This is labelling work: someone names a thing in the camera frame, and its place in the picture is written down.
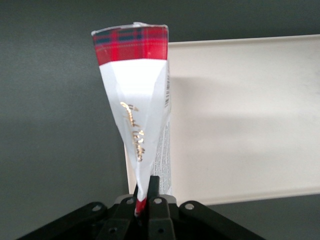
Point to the red tartan cookie box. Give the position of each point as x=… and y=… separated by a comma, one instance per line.
x=135, y=100

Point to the beige rectangular tray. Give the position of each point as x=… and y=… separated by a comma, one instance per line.
x=237, y=120

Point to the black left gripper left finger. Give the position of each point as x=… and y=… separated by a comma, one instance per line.
x=125, y=217

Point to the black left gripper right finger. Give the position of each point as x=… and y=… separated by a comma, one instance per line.
x=157, y=215

